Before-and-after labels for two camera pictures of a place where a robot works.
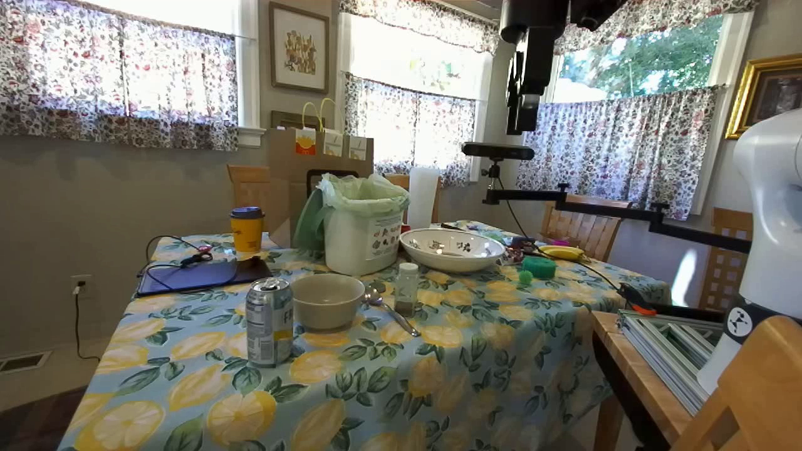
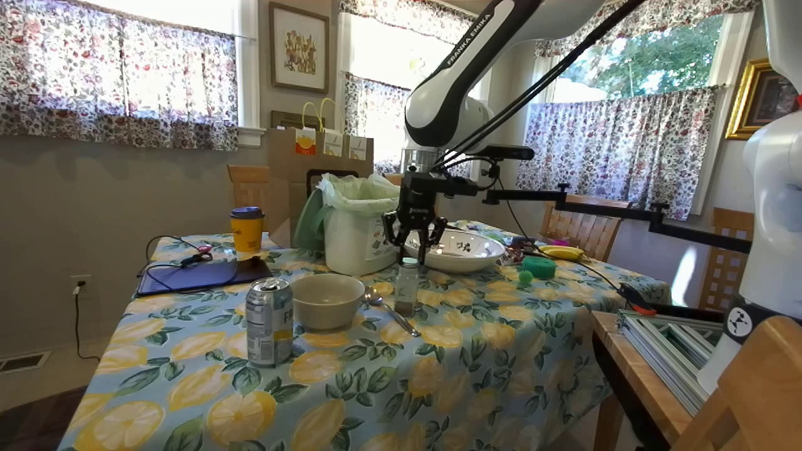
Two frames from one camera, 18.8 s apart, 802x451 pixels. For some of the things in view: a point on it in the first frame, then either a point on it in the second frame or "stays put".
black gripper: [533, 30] → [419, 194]
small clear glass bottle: [408, 291] stays put
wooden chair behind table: [254, 186] stays put
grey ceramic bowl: [327, 301] stays put
